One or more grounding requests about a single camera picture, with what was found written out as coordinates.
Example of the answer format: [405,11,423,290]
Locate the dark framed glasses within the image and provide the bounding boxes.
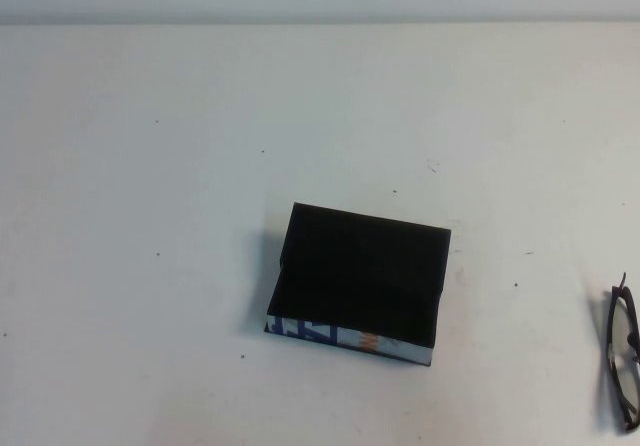
[601,271,640,435]

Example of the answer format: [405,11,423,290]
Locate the black glasses case printed front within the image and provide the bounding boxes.
[263,202,453,368]

